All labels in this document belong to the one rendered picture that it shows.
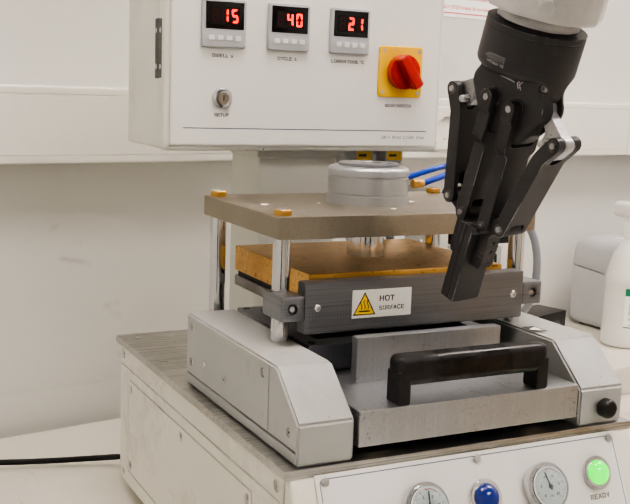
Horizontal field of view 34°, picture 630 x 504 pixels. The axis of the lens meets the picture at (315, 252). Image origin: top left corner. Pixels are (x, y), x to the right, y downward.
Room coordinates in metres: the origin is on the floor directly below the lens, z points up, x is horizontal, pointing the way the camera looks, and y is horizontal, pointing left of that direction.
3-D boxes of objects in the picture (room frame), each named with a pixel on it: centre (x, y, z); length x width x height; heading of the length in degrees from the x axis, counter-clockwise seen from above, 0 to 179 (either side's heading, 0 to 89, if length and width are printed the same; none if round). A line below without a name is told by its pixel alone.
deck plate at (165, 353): (1.03, -0.03, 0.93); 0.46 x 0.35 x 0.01; 27
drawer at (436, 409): (0.96, -0.07, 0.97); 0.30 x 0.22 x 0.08; 27
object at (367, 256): (1.00, -0.06, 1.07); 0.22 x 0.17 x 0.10; 117
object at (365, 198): (1.04, -0.05, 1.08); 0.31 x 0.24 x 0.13; 117
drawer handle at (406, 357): (0.83, -0.13, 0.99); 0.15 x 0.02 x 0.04; 117
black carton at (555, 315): (1.69, -0.38, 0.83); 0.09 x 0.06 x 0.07; 134
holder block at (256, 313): (1.00, -0.05, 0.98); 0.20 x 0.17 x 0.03; 117
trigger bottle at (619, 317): (1.76, -0.55, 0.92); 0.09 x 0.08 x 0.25; 31
